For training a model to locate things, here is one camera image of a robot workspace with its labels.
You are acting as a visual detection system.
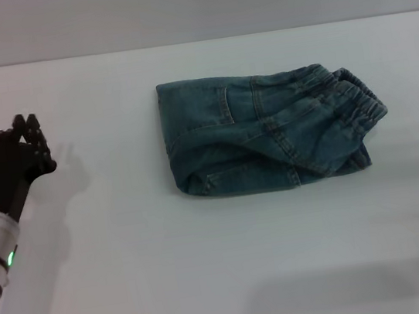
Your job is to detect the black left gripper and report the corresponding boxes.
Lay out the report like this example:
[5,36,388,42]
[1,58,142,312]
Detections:
[0,110,66,226]

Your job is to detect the blue denim shorts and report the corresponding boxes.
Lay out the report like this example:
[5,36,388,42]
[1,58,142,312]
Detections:
[154,53,399,206]

